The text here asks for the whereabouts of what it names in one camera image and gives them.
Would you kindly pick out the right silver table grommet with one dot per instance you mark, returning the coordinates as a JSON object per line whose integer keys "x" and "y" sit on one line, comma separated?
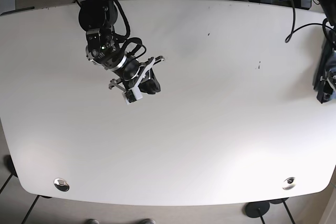
{"x": 289, "y": 183}

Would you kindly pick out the navy heather printed T-shirt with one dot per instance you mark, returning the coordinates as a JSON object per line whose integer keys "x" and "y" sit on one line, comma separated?
{"x": 326, "y": 65}

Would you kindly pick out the left silver table grommet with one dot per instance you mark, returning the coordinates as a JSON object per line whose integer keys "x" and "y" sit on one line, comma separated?
{"x": 61, "y": 184}

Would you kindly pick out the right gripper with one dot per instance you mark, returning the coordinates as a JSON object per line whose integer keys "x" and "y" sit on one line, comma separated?
{"x": 132, "y": 70}

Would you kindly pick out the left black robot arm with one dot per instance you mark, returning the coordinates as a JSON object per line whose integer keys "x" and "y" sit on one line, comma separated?
{"x": 328, "y": 24}

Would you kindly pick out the black table leg left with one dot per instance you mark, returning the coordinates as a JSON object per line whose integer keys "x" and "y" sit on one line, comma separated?
{"x": 8, "y": 162}

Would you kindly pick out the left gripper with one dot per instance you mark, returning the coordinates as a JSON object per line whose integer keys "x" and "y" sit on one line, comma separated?
{"x": 330, "y": 79}

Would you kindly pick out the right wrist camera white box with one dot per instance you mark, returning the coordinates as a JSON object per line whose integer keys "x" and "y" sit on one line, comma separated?
{"x": 132, "y": 95}

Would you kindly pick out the silver table grommet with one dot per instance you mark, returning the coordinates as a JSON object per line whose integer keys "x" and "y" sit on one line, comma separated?
{"x": 61, "y": 184}
{"x": 289, "y": 183}

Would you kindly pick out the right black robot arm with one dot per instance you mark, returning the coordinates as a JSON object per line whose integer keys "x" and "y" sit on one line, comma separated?
{"x": 110, "y": 45}

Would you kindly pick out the grey shoe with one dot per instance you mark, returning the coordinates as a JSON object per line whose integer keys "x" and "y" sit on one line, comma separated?
{"x": 147, "y": 221}
{"x": 92, "y": 221}

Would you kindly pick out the black round stand base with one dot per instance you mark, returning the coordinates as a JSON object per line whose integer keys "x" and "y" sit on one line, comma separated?
{"x": 257, "y": 209}

